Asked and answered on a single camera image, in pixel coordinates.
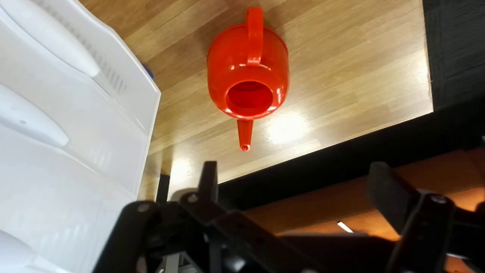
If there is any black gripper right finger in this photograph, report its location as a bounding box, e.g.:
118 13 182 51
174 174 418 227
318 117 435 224
367 163 421 234

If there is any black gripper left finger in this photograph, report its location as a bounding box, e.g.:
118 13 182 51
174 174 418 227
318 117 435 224
197 161 218 201

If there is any orange plastic watering can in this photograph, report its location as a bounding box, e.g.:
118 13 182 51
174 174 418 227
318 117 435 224
206 7 289 152

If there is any white plastic dish rack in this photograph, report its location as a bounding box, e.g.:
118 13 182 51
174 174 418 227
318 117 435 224
0 0 160 273

